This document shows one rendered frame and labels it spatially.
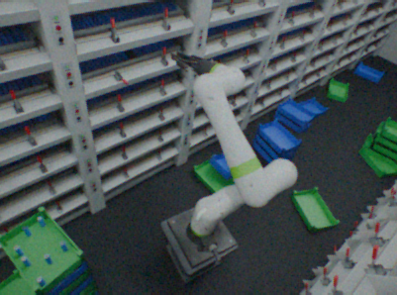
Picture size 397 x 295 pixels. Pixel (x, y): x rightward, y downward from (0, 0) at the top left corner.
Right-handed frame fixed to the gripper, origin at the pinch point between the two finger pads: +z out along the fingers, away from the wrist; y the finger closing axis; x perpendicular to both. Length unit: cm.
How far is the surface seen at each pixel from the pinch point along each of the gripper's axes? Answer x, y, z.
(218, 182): -104, 32, -1
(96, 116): -24.9, -39.7, 16.9
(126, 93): -20.3, -20.4, 20.1
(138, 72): -7.2, -16.3, 11.9
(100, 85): -7.4, -36.3, 11.4
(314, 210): -116, 74, -60
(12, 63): 12, -67, 9
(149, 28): 12.5, -8.0, 10.3
